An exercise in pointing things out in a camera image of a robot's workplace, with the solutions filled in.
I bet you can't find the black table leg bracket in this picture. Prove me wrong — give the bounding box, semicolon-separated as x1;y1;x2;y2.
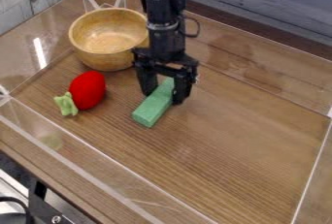
28;179;74;224

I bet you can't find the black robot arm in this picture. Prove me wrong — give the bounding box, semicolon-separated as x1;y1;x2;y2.
132;0;201;105

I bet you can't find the red plush strawberry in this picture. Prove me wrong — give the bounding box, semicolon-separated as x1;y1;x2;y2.
53;71;106;116

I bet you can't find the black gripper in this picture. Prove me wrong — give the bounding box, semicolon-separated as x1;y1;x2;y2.
132;22;198;105

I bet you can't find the clear acrylic tray wall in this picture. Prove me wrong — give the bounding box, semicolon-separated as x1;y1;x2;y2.
0;0;332;224

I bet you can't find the green rectangular block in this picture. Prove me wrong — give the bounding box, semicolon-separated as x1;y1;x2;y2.
132;78;174;128

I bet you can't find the brown wooden bowl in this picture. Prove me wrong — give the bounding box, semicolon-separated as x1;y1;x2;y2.
67;8;147;72

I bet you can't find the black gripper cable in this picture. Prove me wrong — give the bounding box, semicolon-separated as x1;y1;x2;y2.
178;15;201;39

